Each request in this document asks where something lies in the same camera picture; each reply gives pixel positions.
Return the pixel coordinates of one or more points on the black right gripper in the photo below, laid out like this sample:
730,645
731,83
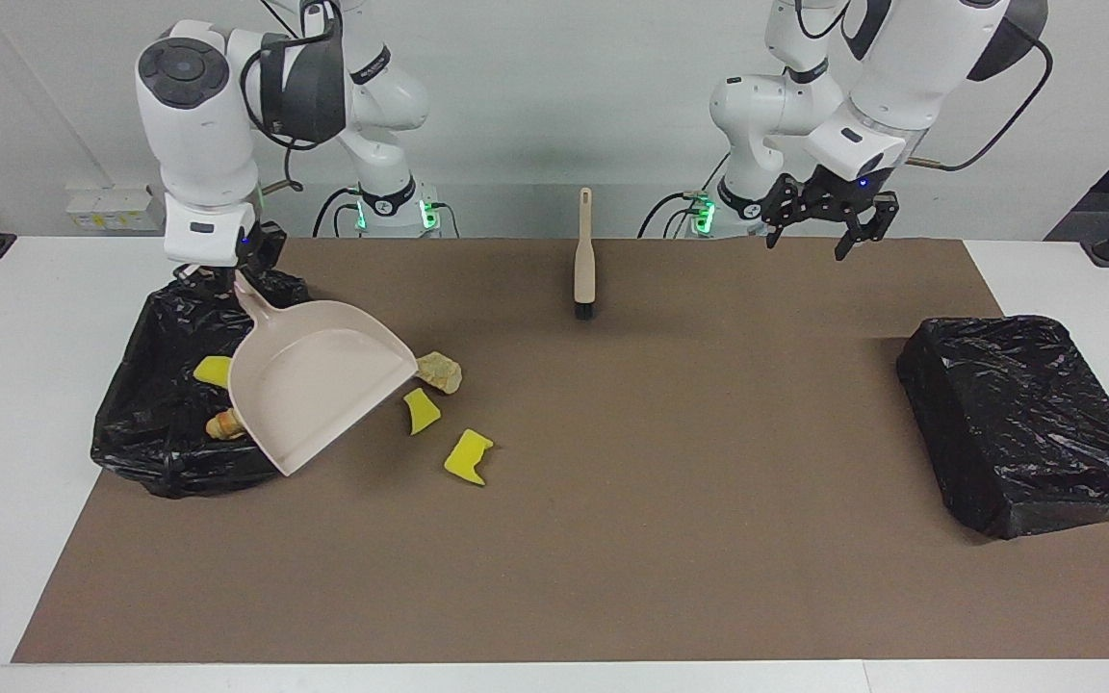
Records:
266,245

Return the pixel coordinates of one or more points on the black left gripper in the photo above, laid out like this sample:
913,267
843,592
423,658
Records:
834,195

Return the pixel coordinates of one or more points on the chunky yellow sponge piece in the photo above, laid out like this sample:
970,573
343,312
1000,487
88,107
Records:
213,371

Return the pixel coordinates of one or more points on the beige foam chunk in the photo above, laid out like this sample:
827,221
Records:
225,424
441,373

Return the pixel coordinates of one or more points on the beige plastic dustpan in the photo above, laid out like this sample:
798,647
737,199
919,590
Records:
314,385

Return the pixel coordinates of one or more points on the beige hand brush black bristles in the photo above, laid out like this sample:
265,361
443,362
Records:
584,269

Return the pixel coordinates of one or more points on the small yellow sponge piece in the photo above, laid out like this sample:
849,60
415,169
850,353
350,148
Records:
420,409

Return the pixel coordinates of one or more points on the notched yellow-green sponge piece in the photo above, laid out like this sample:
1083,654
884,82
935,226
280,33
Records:
466,460

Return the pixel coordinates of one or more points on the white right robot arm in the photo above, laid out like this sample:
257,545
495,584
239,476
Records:
198,144

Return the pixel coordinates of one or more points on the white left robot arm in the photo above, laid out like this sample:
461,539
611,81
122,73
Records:
920,67

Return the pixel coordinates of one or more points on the black bag lined bin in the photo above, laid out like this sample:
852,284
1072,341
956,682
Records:
1026,423
150,404

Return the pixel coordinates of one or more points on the brown paper table mat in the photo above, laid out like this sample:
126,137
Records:
660,481

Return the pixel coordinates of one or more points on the white wall outlets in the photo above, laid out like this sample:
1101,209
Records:
112,207

